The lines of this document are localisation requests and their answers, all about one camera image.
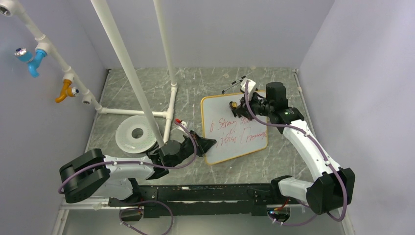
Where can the yellow framed whiteboard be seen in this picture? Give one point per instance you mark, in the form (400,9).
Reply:
(235,136)

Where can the blue plastic faucet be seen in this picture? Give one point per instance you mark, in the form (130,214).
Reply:
(33,61)

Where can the yellow black whiteboard eraser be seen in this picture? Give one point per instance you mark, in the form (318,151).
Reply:
(233,106)

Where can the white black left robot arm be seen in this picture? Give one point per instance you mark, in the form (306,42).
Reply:
(96,174)

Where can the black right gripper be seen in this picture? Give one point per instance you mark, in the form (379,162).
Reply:
(243,109)

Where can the white perforated disc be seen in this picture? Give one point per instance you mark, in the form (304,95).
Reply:
(134,135)

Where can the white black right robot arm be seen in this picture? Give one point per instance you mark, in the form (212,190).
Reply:
(331,190)

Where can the black wire board stand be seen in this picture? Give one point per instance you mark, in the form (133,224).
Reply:
(235,83)

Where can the white pvc pipe frame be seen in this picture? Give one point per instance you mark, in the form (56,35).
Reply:
(160,122)

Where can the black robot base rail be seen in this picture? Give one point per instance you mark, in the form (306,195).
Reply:
(218,199)

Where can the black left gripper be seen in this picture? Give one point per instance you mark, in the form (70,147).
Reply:
(204,144)

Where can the orange plastic faucet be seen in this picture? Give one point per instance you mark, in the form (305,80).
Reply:
(67,90)

